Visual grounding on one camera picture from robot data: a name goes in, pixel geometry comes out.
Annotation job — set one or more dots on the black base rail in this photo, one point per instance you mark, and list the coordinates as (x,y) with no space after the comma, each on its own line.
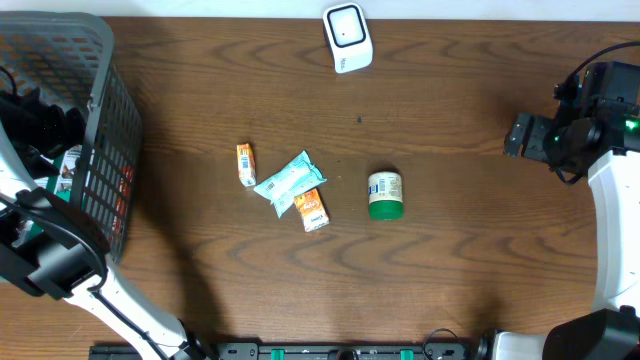
(447,350)

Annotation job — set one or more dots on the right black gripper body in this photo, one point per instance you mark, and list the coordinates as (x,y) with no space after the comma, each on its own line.
(546,139)

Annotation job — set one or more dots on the green lid white jar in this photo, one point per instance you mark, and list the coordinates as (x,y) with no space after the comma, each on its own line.
(385,196)

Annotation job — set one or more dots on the teal wet wipes packet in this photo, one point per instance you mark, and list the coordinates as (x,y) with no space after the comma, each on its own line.
(296,178)

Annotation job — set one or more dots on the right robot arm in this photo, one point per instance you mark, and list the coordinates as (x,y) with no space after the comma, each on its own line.
(604,150)

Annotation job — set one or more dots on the white barcode scanner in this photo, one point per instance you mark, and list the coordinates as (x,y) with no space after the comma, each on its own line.
(348,37)

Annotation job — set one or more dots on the small orange snack box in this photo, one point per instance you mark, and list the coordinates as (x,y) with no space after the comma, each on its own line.
(312,211)

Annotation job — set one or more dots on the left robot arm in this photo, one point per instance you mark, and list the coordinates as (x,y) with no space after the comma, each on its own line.
(50,247)

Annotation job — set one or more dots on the grey plastic shopping basket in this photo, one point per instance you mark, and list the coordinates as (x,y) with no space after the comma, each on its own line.
(68,57)

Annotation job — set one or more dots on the green white 3M package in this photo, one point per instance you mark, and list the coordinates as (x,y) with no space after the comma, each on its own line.
(67,170)

